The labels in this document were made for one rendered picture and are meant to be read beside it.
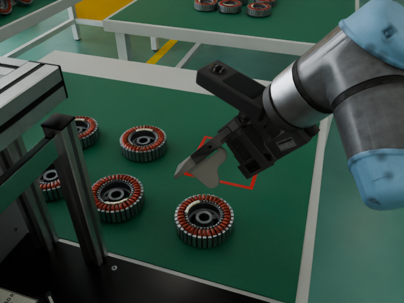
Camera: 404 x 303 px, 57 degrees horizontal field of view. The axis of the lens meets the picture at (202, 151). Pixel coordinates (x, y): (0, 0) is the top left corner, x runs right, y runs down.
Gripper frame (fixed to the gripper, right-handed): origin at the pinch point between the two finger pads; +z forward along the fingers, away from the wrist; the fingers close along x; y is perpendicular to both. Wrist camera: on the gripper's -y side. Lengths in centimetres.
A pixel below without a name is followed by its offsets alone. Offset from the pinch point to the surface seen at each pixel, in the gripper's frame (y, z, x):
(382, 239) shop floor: 78, 55, 95
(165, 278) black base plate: 13.0, 10.6, -13.8
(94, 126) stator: -21.7, 35.8, 6.1
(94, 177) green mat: -10.2, 31.4, -4.2
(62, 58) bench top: -58, 69, 30
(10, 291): -0.3, 2.3, -33.3
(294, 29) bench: -18, 36, 109
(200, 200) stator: 7.4, 12.9, 2.5
